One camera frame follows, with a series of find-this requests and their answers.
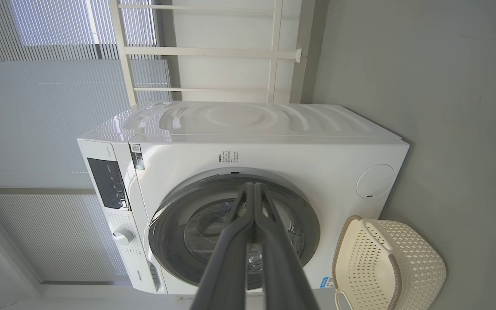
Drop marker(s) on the round white filter cover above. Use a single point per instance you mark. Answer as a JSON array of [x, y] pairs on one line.
[[375, 181]]

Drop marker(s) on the black washing machine display panel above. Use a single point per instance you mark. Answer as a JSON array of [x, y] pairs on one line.
[[108, 183]]

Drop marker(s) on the black round glass washer door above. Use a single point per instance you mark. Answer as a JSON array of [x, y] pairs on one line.
[[175, 232]]

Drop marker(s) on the small printed text label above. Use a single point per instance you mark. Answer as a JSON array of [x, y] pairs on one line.
[[228, 156]]

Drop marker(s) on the black QR code sticker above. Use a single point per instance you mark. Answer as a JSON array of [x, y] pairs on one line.
[[137, 156]]

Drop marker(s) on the white washing machine dial knob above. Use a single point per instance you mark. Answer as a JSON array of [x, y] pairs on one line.
[[123, 236]]

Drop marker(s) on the white window blind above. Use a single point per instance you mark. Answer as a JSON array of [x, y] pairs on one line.
[[37, 120], [58, 237]]

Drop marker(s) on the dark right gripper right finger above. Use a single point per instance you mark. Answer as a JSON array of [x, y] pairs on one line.
[[280, 267]]

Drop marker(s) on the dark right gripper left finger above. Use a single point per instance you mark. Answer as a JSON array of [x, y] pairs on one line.
[[230, 267]]

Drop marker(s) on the cream perforated laundry basket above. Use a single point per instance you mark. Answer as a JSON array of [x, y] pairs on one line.
[[403, 267]]

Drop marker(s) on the white metal frame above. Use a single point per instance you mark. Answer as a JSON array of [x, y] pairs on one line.
[[209, 52]]

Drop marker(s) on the blue energy label sticker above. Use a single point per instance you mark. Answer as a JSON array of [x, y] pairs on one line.
[[326, 282]]

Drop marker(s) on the white front-load washing machine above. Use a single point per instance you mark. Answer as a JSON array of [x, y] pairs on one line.
[[317, 137]]

